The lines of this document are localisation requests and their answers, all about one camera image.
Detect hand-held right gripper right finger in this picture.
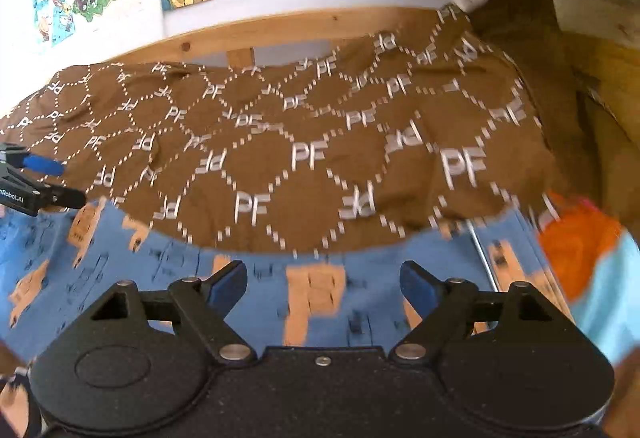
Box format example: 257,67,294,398
390,260,554,364

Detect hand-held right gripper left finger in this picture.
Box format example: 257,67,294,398
90,260,258,364

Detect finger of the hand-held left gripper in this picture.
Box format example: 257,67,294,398
22,179,88,211
0,143,64,177

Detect blue pants with orange print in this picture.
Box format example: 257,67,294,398
0,198,581,369

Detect brown patterned blanket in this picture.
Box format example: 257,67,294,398
0,5,562,259

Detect multicoloured printed bedsheet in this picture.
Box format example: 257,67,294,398
537,190,640,369

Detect wooden bed headboard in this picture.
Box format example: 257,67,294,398
107,5,451,69

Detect plain olive brown cloth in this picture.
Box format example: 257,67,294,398
470,0,607,219

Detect light wooden side frame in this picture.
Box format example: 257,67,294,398
547,0,640,199

